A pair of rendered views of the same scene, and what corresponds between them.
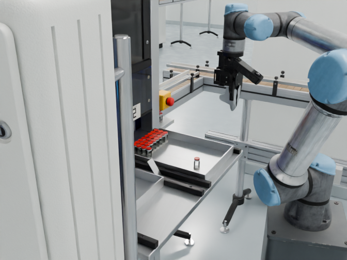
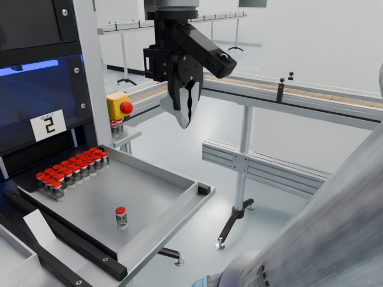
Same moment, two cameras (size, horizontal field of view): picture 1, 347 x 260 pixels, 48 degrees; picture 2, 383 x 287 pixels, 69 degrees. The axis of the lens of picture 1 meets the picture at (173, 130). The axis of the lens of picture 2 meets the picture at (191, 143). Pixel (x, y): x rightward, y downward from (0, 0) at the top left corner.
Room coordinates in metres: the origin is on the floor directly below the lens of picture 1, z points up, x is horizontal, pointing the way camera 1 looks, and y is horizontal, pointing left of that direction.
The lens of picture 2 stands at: (0.79, -0.27, 1.31)
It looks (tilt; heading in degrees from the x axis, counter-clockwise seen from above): 27 degrees down; 5
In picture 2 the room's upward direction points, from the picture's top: straight up
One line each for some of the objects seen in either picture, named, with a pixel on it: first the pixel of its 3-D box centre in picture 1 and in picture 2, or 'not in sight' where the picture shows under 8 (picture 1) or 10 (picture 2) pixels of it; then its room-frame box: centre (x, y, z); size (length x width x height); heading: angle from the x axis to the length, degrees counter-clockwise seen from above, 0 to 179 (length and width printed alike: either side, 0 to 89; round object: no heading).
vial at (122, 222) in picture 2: (196, 164); (121, 218); (1.22, -0.09, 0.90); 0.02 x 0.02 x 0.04
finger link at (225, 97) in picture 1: (226, 98); (172, 106); (1.29, -0.19, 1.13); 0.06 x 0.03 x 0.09; 60
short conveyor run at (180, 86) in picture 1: (166, 93); (145, 96); (1.97, 0.04, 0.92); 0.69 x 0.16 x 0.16; 151
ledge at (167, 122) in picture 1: (155, 122); (115, 134); (1.69, 0.09, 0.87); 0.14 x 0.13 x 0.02; 61
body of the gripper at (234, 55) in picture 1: (230, 68); (174, 47); (1.31, -0.19, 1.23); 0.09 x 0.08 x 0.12; 60
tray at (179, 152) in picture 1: (179, 152); (109, 190); (1.32, -0.02, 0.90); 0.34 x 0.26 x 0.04; 61
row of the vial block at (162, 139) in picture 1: (155, 144); (80, 173); (1.38, 0.07, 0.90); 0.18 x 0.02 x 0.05; 150
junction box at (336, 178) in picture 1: (330, 173); not in sight; (1.87, -0.87, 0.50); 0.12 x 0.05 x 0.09; 61
